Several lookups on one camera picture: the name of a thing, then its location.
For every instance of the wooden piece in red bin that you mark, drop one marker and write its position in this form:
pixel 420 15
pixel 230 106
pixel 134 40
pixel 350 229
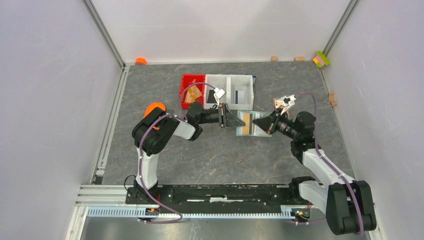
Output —
pixel 189 98

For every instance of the orange tape roll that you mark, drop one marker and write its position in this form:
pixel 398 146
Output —
pixel 140 61

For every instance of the wooden arch block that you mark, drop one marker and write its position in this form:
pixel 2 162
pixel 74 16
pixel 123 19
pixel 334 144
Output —
pixel 332 100

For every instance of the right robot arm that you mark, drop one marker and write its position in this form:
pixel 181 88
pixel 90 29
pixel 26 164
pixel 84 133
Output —
pixel 347 203

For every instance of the striped card in bin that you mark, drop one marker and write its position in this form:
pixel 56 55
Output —
pixel 239 97

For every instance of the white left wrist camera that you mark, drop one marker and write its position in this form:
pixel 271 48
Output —
pixel 220 95

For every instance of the red plastic bin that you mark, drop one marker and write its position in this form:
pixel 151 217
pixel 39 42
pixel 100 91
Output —
pixel 186 81

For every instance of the red playing card box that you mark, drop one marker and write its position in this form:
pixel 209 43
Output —
pixel 278 104

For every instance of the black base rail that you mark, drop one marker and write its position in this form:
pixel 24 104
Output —
pixel 272 194

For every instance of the white bin right compartment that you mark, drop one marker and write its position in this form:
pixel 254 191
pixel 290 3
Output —
pixel 241 82

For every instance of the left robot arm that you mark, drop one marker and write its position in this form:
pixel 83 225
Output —
pixel 154 131

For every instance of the black card in bin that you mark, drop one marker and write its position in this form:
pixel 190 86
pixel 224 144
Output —
pixel 210 97

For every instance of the wooden block right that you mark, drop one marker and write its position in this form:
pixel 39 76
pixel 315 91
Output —
pixel 299 59

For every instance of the multicolour toy brick stack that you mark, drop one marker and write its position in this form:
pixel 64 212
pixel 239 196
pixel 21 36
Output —
pixel 321 60

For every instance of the white bin left compartment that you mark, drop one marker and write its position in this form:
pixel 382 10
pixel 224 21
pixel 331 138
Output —
pixel 218 82

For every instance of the blue card behind bin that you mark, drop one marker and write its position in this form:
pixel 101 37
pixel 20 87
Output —
pixel 254 79

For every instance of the white bin compartment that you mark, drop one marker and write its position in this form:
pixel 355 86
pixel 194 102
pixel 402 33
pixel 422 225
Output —
pixel 241 82
pixel 218 82

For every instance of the orange curved toy track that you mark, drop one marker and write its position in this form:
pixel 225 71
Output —
pixel 151 113

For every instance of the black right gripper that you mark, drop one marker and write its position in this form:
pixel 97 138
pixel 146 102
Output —
pixel 269 124

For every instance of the gold credit card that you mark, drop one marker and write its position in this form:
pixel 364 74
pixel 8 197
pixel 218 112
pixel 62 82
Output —
pixel 247 128
pixel 194 90

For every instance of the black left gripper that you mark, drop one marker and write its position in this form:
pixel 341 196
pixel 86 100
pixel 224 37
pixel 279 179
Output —
pixel 227 118

